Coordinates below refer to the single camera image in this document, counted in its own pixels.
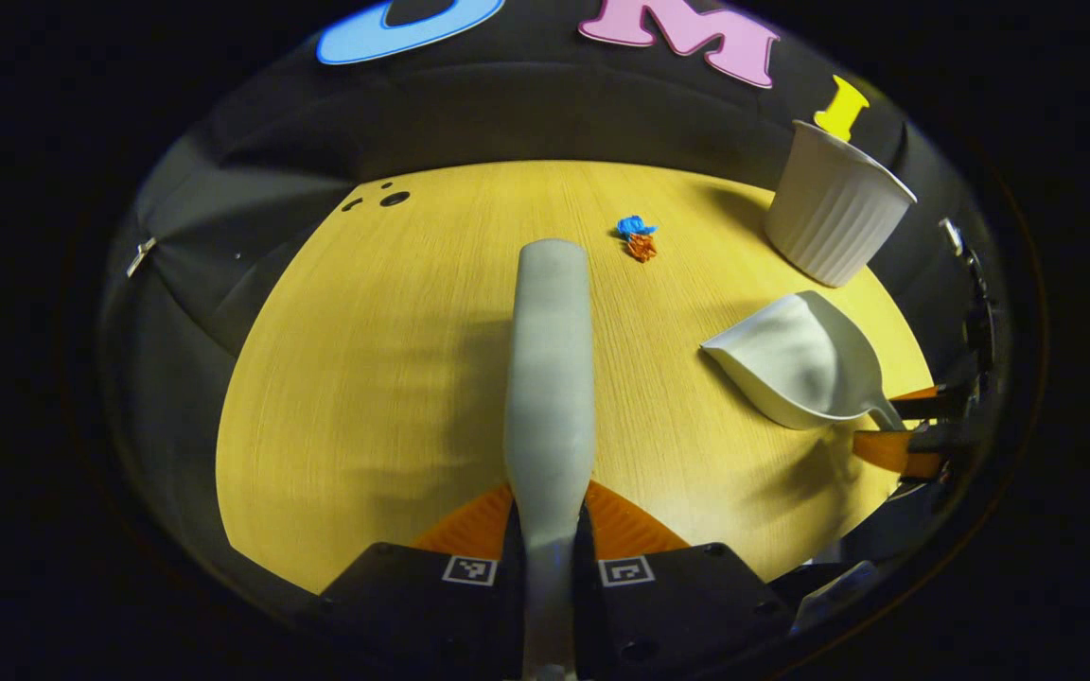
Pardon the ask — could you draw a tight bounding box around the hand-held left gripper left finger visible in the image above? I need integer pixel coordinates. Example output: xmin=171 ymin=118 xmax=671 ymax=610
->
xmin=318 ymin=480 xmax=529 ymax=681

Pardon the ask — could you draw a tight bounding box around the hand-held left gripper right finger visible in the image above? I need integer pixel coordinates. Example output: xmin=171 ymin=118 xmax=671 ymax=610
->
xmin=571 ymin=480 xmax=794 ymax=681

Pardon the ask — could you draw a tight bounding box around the white plastic dustpan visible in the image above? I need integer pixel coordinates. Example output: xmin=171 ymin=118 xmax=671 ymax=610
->
xmin=700 ymin=290 xmax=906 ymax=433

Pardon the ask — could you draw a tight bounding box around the white ribbed garbage bin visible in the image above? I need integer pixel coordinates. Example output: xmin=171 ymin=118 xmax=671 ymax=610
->
xmin=763 ymin=119 xmax=918 ymax=288

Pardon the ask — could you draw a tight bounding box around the small white broom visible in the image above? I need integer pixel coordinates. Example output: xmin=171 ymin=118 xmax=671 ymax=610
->
xmin=503 ymin=238 xmax=597 ymax=681

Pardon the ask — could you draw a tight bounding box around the black backdrop cloth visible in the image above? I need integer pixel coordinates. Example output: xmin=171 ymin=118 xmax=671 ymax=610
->
xmin=100 ymin=0 xmax=1010 ymax=606

